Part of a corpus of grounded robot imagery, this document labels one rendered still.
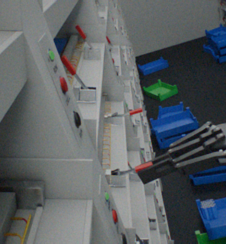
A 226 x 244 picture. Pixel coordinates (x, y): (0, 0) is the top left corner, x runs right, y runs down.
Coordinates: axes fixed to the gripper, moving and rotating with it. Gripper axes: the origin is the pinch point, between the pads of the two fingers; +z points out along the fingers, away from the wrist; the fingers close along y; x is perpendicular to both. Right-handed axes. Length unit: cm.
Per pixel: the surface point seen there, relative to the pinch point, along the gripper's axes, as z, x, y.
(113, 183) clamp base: 8.7, 1.4, -1.0
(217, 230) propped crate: 1, -82, 60
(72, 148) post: 1.5, 24.3, -27.4
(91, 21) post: 2.9, 24.9, 42.6
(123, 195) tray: 7.2, 0.0, -4.1
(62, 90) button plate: 0.2, 29.1, -23.6
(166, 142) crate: 13, -90, 160
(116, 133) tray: 8.1, 0.5, 20.8
